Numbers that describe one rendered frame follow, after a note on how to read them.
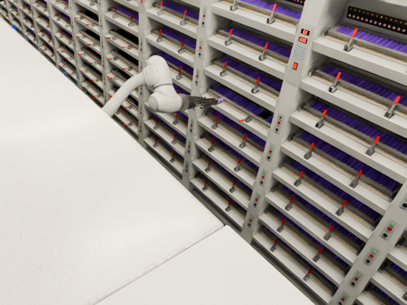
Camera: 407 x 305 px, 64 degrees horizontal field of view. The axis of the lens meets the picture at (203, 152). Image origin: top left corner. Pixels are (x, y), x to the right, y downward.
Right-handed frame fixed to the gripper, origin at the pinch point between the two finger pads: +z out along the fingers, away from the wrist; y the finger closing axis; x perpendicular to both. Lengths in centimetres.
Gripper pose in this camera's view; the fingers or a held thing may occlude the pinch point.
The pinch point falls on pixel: (211, 101)
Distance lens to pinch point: 186.1
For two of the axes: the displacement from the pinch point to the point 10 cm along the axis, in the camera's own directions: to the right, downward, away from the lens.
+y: -6.4, -5.0, 5.8
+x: -2.7, 8.6, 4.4
